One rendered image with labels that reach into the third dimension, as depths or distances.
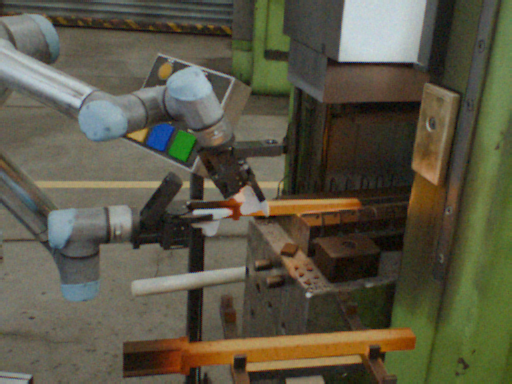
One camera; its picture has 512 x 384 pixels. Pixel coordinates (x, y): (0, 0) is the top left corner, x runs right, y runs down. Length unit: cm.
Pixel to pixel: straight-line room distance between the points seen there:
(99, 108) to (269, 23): 517
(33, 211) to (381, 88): 76
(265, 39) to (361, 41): 509
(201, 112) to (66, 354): 162
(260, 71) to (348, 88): 505
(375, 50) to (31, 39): 75
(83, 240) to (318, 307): 48
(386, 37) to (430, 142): 23
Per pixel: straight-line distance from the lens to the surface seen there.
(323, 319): 140
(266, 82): 643
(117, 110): 128
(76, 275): 141
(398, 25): 134
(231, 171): 137
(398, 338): 108
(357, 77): 137
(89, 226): 136
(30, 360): 276
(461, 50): 119
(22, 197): 145
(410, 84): 144
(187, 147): 182
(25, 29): 161
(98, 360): 271
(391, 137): 178
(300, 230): 150
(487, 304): 123
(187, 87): 130
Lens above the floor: 161
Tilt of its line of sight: 22 degrees down
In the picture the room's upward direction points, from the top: 6 degrees clockwise
